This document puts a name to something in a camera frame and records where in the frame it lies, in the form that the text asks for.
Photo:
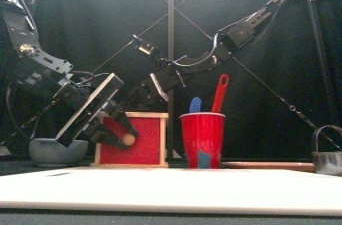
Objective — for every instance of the red drawer with wooden knob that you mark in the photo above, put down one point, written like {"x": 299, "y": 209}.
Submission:
{"x": 147, "y": 145}

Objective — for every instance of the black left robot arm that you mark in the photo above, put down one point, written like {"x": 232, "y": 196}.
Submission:
{"x": 25, "y": 37}

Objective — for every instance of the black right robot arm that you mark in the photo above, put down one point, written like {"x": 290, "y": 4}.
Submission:
{"x": 240, "y": 34}

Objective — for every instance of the wooden drawer case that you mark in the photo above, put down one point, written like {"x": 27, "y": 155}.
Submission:
{"x": 163, "y": 142}

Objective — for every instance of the blue utensil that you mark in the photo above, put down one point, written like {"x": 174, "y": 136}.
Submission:
{"x": 195, "y": 105}

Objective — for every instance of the grey bowl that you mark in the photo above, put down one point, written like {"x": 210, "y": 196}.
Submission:
{"x": 48, "y": 154}

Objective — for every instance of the red plastic cup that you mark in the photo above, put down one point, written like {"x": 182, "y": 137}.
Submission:
{"x": 198, "y": 134}

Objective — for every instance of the white board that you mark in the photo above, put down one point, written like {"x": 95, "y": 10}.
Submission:
{"x": 168, "y": 192}

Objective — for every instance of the brown wooden strip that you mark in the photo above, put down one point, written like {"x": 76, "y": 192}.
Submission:
{"x": 267, "y": 166}

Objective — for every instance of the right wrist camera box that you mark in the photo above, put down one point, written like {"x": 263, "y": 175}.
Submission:
{"x": 146, "y": 48}

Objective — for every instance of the grey vertical frame pole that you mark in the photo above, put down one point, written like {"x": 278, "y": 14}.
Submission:
{"x": 171, "y": 2}

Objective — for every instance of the black slanted frame pole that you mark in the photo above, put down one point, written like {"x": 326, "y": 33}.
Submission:
{"x": 321, "y": 59}

